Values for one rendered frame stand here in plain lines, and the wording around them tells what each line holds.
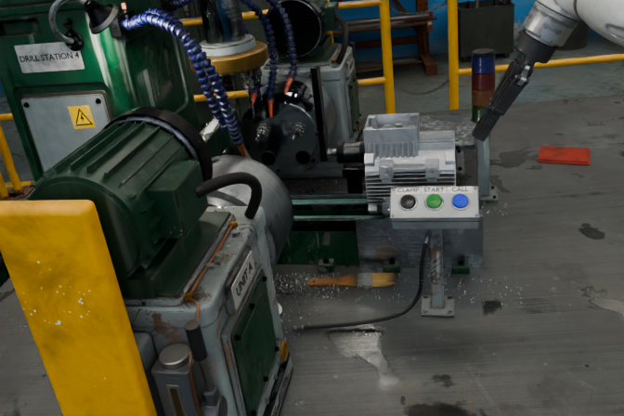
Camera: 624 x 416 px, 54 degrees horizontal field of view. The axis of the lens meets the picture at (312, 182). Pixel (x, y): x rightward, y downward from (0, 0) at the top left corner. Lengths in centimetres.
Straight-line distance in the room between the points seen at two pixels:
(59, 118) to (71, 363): 73
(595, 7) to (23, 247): 94
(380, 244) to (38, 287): 87
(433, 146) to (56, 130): 84
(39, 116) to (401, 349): 93
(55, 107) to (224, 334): 75
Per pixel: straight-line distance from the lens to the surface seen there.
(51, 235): 75
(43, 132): 150
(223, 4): 138
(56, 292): 80
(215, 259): 91
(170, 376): 85
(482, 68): 166
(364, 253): 149
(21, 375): 146
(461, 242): 146
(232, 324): 90
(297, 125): 165
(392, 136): 137
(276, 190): 123
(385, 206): 140
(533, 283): 146
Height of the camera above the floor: 163
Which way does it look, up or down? 25 degrees down
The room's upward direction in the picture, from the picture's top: 7 degrees counter-clockwise
